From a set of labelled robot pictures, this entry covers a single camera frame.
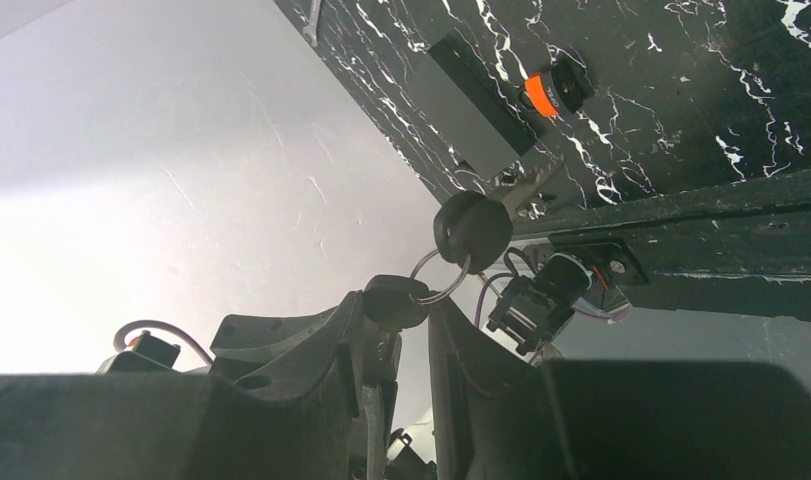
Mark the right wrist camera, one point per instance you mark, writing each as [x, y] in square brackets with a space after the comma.
[144, 353]

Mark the black pliers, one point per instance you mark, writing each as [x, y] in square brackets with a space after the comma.
[513, 187]

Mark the black box at front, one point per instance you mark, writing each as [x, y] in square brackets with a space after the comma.
[447, 88]

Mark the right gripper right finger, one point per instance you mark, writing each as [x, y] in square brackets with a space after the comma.
[497, 417]

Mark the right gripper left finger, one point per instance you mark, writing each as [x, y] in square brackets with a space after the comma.
[290, 419]

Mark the orange and black padlock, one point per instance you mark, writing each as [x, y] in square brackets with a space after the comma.
[559, 90]

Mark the silver open-end wrench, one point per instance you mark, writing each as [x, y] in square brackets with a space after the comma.
[311, 29]

